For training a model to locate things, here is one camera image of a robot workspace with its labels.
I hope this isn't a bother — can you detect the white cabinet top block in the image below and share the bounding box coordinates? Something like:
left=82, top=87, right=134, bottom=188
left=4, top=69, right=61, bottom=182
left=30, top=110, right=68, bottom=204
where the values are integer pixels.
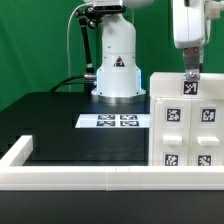
left=150, top=72, right=224, bottom=99

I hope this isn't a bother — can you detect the white cabinet body box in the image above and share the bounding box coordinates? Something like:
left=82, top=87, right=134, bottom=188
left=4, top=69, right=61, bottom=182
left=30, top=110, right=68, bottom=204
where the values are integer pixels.
left=148, top=95, right=224, bottom=167

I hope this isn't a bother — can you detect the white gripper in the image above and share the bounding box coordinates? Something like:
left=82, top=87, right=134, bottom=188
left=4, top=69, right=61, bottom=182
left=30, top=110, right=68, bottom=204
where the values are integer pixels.
left=172, top=0, right=208, bottom=81

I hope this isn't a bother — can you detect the white cable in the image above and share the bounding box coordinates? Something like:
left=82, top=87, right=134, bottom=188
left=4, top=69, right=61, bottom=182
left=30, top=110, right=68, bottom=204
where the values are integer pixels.
left=66, top=2, right=88, bottom=93

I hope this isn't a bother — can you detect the white cabinet door panel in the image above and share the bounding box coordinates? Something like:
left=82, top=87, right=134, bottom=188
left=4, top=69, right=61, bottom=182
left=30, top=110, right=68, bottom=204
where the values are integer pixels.
left=189, top=99, right=224, bottom=166
left=154, top=98, right=191, bottom=166

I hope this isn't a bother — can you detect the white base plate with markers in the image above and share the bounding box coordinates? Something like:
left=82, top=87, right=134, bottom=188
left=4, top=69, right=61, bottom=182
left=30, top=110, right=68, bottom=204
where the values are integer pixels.
left=75, top=114, right=150, bottom=128

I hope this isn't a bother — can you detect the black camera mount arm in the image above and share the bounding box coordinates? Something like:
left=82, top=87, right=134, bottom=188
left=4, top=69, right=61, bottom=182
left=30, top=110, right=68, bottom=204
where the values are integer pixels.
left=75, top=6, right=101, bottom=80

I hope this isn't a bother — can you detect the black cable bundle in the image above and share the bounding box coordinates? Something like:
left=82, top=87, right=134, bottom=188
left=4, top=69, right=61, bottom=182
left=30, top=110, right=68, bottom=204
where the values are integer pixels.
left=49, top=75, right=97, bottom=93

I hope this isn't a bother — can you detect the white U-shaped fence frame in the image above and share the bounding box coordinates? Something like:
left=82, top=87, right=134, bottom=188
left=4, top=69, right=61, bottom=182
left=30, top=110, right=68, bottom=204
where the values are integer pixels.
left=0, top=135, right=224, bottom=191

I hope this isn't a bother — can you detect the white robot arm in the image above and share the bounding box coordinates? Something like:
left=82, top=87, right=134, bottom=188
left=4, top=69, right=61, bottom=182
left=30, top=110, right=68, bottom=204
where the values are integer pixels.
left=83, top=0, right=206, bottom=103

